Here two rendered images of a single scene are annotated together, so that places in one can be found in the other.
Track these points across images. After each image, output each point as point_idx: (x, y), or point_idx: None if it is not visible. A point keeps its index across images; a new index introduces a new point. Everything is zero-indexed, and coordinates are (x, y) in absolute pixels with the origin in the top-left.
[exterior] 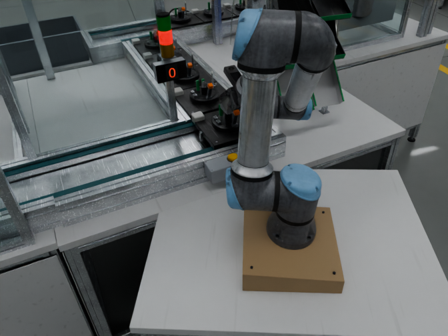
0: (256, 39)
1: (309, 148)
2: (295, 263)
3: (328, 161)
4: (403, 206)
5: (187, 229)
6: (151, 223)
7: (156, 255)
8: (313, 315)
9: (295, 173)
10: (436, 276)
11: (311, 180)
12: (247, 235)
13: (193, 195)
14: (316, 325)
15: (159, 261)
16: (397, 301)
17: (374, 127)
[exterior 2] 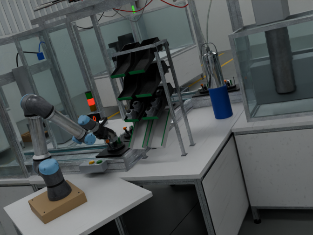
0: (21, 104)
1: (141, 170)
2: (42, 204)
3: (142, 180)
4: (119, 206)
5: None
6: None
7: (37, 192)
8: (29, 225)
9: (47, 161)
10: (73, 234)
11: (46, 165)
12: None
13: (77, 176)
14: (24, 228)
15: (35, 194)
16: (50, 234)
17: (187, 169)
